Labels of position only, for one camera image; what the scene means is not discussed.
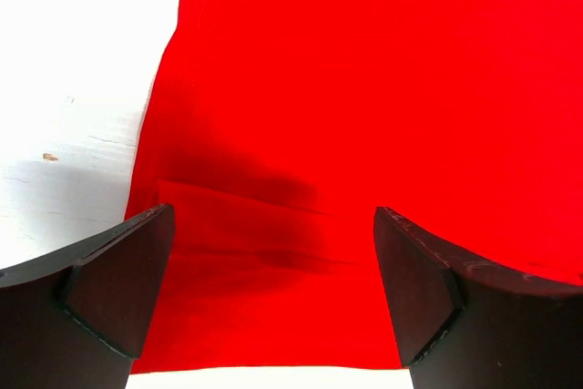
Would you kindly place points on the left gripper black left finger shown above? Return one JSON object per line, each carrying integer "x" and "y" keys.
{"x": 78, "y": 317}

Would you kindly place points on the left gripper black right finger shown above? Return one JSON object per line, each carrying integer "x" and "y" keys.
{"x": 463, "y": 321}

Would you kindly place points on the red t shirt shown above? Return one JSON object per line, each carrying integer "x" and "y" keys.
{"x": 275, "y": 128}

